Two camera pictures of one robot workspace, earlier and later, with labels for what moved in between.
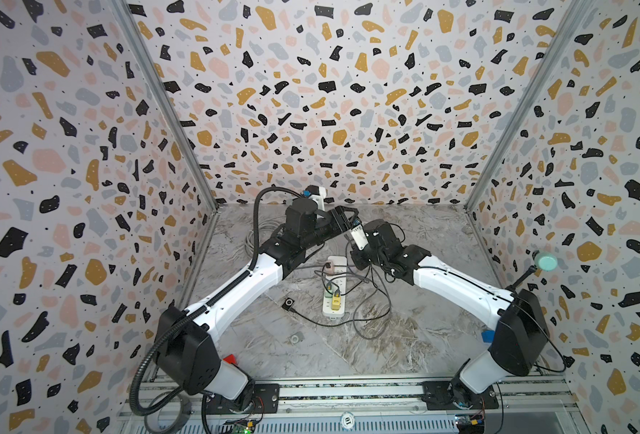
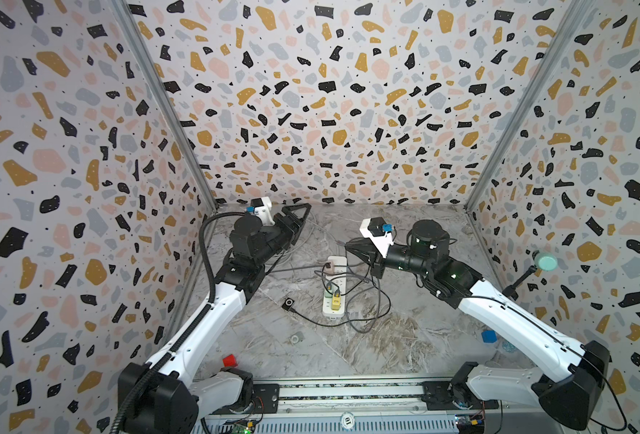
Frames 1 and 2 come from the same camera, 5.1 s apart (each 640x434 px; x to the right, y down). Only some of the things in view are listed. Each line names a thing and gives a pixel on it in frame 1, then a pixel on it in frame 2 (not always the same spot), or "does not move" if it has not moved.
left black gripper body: x=334 y=225 -> x=284 y=232
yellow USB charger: x=335 y=303 does not move
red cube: x=230 y=359 does not move
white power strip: x=339 y=282 does not move
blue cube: x=488 y=335 does not move
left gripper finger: x=354 y=211 -> x=287 y=209
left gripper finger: x=353 y=221 -> x=302 y=221
